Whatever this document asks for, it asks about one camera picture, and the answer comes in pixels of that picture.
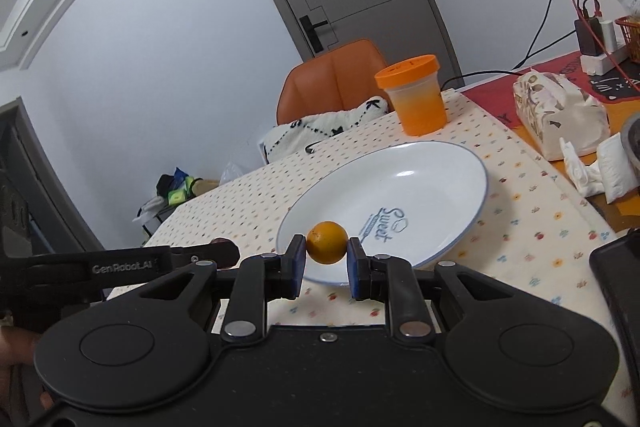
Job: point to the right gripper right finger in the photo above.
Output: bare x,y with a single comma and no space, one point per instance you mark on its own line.
391,281

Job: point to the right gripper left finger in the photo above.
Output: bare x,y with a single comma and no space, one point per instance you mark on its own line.
259,280

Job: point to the small orange kumquat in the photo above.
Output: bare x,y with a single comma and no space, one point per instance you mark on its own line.
326,243

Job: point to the person's left hand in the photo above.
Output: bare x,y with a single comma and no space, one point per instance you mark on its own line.
22,395

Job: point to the white Sweet plate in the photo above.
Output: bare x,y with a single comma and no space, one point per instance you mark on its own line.
413,201

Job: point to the white black patterned cushion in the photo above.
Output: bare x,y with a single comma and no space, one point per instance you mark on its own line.
301,133

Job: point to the spotted cream tablecloth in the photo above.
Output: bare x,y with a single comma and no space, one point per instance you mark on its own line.
534,232

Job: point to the orange lidded plastic cup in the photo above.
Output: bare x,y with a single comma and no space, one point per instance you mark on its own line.
413,88

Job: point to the orange leather chair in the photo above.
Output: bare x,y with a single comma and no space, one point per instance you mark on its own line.
340,79

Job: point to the floral tissue pack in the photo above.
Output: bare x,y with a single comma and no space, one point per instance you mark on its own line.
551,108

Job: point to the red orange table mat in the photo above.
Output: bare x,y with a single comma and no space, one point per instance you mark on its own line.
617,90

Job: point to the crumpled white tissue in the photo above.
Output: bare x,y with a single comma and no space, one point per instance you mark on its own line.
611,174

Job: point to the steel bowl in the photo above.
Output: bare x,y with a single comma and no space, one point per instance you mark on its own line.
630,138

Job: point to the white power strip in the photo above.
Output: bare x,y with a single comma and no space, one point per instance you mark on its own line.
607,59

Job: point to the black charger plug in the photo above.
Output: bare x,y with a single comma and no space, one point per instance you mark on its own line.
589,36

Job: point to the red wire basket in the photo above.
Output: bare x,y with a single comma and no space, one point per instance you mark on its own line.
630,27

